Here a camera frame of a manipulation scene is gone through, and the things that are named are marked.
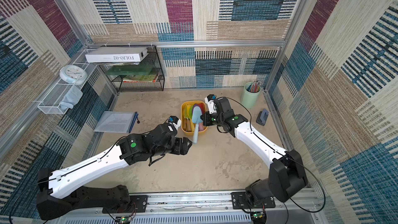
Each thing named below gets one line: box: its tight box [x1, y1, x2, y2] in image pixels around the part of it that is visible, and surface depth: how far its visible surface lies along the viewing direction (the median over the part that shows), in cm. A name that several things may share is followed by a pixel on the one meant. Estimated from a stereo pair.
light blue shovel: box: [191, 105, 203, 144], surface depth 85 cm
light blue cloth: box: [59, 84, 84, 111], surface depth 70 cm
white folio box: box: [84, 47, 149, 63], surface depth 81 cm
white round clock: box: [59, 64, 88, 86], surface depth 76 cm
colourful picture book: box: [122, 74, 158, 83], surface depth 101 cm
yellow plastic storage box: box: [180, 100, 208, 136], surface depth 86 cm
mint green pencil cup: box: [241, 81, 262, 109], surface depth 104 cm
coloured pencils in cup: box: [246, 80, 261, 93], surface depth 102 cm
